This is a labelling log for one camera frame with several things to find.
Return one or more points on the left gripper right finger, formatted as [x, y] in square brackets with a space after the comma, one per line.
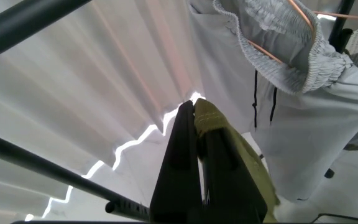
[228, 193]

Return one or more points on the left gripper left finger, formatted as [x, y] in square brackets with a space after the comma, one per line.
[179, 180]

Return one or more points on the green garment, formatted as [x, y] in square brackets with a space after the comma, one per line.
[210, 118]

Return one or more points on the pale grey shorts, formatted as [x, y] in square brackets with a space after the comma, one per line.
[306, 130]

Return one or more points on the black clothes rack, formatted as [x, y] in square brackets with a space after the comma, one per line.
[26, 22]

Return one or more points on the white curtain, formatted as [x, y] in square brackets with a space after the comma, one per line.
[89, 93]

